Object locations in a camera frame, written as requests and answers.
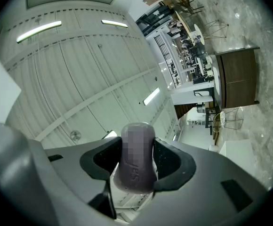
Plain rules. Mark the long ceiling light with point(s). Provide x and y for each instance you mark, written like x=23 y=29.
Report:
x=114 y=23
x=151 y=96
x=110 y=134
x=38 y=31

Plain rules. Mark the black metal railing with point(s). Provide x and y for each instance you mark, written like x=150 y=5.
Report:
x=166 y=60

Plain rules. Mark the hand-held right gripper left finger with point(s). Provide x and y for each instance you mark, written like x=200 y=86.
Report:
x=70 y=171

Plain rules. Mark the wooden chair black legs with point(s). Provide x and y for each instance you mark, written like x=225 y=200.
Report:
x=186 y=5

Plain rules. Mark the floral seat cushion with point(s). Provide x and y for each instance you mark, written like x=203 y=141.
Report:
x=222 y=119

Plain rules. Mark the wooden vanity cabinet black top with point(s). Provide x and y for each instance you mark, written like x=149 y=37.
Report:
x=238 y=79

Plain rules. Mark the round ceiling vent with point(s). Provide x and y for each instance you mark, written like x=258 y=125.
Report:
x=75 y=135

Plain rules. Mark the white cabinet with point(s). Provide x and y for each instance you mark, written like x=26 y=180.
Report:
x=235 y=152

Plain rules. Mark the purple soap bar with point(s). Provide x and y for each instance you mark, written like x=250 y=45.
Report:
x=136 y=159

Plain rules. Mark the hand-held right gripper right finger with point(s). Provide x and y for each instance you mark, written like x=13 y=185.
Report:
x=197 y=173

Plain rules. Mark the white staircase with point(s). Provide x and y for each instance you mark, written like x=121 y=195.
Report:
x=188 y=95

